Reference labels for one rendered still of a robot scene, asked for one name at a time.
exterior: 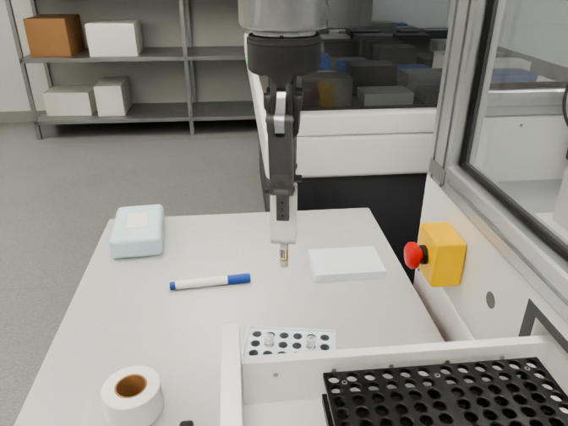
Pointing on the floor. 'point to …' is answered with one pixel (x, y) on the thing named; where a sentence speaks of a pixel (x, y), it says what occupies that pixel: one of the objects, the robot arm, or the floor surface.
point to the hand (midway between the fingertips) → (284, 213)
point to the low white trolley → (214, 311)
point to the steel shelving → (163, 113)
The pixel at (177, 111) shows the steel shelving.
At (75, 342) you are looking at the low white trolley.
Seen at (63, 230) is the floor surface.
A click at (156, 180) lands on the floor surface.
